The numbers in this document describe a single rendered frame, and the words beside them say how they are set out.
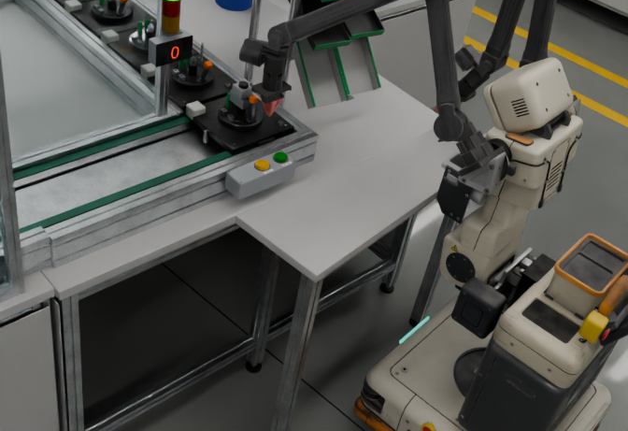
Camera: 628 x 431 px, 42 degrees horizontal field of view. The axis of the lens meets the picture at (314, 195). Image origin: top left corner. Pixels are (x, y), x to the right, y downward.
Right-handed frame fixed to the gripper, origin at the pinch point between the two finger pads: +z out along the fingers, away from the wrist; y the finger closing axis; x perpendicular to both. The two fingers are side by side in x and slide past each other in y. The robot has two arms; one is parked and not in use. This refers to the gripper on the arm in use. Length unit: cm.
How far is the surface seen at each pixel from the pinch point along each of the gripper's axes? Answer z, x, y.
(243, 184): 10.6, 12.4, 18.4
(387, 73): 55, -58, -129
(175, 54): -13.9, -21.3, 18.5
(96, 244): 18, 4, 60
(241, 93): -1.7, -10.3, 2.1
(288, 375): 69, 39, 16
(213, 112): 8.7, -18.8, 5.3
